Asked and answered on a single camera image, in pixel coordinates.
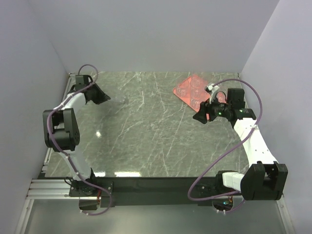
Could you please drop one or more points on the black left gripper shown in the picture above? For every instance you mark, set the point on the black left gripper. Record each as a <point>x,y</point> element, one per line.
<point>103,96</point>

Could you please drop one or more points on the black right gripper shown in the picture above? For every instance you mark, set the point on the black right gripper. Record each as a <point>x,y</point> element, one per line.
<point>205,107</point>

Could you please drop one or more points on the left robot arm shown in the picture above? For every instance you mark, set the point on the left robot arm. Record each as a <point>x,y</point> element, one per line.
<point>61,132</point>

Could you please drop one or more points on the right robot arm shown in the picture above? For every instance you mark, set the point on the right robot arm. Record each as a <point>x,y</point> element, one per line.
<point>265,178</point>

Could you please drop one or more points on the pink plastic tray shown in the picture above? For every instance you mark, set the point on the pink plastic tray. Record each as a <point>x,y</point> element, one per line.
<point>186,99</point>

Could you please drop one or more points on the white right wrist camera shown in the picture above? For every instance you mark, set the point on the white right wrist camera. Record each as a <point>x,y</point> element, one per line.
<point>214,89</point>

